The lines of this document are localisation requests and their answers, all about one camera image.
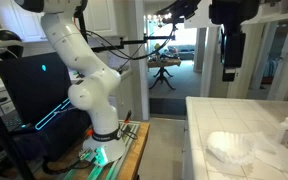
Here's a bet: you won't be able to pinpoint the white glue bottle orange cap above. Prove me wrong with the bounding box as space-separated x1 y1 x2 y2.
276 111 288 147

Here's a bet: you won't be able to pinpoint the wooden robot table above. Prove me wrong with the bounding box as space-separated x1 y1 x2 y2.
33 121 151 180

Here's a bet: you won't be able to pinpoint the white coffee filter stack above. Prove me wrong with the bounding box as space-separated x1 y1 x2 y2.
206 130 256 166

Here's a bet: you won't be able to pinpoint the green plant on table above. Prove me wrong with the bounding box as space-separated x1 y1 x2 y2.
153 42 162 54

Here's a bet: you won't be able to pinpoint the black cable at base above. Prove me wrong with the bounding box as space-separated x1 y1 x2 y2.
41 152 98 176

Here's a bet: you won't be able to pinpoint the black and white headset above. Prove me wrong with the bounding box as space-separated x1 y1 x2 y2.
0 28 25 62

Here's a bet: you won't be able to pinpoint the black mounted camera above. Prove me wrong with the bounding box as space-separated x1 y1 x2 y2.
156 0 202 25

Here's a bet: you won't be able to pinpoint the black tripod leg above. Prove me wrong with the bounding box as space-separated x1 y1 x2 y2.
0 89 36 180

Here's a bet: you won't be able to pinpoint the black hanging cable bundle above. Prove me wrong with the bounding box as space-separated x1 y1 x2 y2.
83 23 179 74

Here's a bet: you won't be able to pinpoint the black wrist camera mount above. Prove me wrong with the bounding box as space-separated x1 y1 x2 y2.
208 0 262 34

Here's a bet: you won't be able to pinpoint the red black cable plug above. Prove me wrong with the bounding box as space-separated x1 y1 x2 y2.
123 109 133 125

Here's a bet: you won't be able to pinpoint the chandelier lights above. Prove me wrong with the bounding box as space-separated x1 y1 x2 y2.
146 12 173 23

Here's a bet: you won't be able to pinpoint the hanging clothes in closet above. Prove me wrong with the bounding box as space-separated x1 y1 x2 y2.
262 55 282 85

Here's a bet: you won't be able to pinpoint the dark wooden pedestal table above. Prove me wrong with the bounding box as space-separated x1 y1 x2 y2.
146 58 182 91

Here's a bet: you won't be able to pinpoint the grey sofa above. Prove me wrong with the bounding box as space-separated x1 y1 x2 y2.
176 44 196 61

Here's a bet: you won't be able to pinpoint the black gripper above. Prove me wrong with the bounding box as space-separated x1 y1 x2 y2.
220 31 248 83

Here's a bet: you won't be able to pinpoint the black boom rod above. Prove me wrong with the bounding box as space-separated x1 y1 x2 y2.
90 34 177 54

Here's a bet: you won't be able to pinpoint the black laptop with teal light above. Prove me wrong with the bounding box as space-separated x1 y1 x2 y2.
0 51 77 132

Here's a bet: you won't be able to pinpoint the white upper kitchen cabinets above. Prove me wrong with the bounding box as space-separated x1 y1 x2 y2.
0 0 119 43

